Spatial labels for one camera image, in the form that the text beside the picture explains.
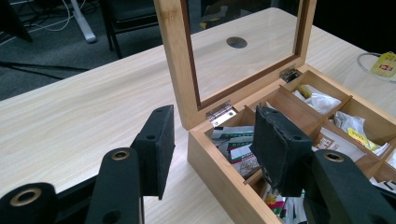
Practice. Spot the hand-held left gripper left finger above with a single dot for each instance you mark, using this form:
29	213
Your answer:
155	149

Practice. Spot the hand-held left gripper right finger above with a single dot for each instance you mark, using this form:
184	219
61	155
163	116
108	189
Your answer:
280	149

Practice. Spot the wooden tea box glass lid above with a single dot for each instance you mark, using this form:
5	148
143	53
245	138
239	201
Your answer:
174	62

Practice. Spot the tea bag yellow red tag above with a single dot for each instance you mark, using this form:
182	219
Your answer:
386	63

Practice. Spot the pile of tea sachets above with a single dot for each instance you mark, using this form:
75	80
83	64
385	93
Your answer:
236	146

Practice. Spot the white tea bag yellow tag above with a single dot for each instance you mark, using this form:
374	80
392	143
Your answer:
355	127

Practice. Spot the black folding chair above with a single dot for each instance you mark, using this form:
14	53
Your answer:
134	18

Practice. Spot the black stand hazard-striped base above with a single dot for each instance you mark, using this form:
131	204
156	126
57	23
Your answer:
211	20

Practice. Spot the black stand leg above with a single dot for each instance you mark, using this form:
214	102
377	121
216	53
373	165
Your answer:
12	18

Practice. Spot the white table frame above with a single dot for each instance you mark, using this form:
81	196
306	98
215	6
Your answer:
82	21

